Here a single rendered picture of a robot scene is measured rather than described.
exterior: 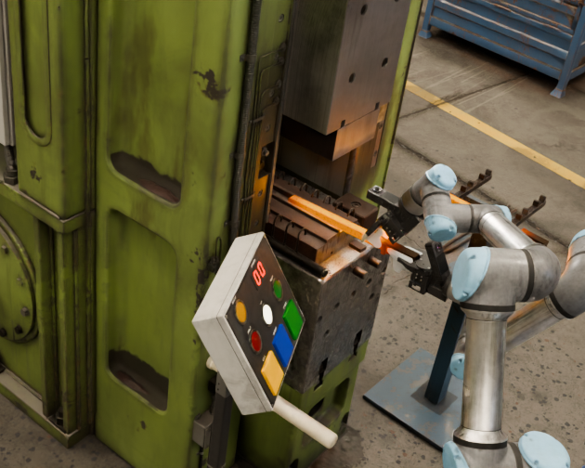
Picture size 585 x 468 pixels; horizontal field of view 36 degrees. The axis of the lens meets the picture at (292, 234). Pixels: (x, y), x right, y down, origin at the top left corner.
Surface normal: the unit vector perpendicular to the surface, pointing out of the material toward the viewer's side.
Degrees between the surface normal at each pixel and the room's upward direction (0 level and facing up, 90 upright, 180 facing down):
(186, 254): 90
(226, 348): 90
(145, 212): 90
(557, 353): 0
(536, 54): 90
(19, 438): 0
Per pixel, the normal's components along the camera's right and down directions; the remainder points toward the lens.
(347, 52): 0.78, 0.44
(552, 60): -0.67, 0.36
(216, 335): -0.23, 0.54
